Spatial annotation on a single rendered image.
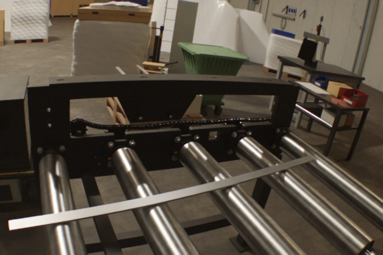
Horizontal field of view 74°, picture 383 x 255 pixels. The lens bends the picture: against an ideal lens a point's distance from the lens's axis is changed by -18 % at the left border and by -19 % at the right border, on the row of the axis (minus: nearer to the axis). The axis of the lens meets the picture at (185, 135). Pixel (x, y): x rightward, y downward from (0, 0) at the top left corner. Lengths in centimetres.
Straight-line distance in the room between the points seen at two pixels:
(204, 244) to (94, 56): 335
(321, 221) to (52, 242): 88
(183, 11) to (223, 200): 410
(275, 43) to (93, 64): 485
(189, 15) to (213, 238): 361
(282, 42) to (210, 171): 692
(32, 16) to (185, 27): 537
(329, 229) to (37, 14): 878
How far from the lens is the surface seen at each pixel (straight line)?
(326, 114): 357
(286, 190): 121
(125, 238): 160
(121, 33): 446
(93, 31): 455
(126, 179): 105
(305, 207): 116
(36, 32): 915
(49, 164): 110
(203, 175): 114
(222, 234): 221
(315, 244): 243
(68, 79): 115
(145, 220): 90
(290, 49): 791
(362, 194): 136
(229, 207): 102
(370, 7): 1223
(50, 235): 83
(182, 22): 490
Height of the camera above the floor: 149
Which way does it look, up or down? 25 degrees down
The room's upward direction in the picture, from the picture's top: 9 degrees clockwise
